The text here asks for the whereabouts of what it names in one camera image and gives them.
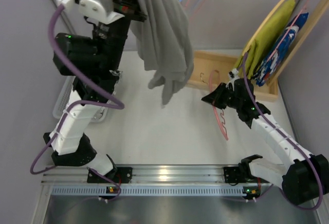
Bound grey trousers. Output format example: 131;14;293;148
130;0;194;105

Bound black white printed cloth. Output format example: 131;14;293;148
92;70;122;122

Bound pink trouser hanger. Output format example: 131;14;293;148
200;70;229;141

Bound slotted cable duct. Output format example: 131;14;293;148
51;185;260;197

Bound wooden clothes rack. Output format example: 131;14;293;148
188;0;328;102

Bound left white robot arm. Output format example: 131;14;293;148
44;0;146;182

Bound pink hanger right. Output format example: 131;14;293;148
264;0;324;62

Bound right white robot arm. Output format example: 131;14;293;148
202;78;328;205

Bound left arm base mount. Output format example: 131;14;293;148
87;166;133;183

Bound aluminium rail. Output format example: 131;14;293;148
42;164;286;183

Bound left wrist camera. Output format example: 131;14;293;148
56;0;124;24

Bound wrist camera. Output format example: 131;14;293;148
226;68;240;89
56;0;124;24

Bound green trousers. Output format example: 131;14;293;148
245;0;296;79

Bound blue patterned trousers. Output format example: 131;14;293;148
252;12;309;86

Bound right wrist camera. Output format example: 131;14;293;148
226;68;240;89

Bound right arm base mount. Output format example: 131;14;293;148
223;166;259;184

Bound white plastic basket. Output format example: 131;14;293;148
52;76;107;123

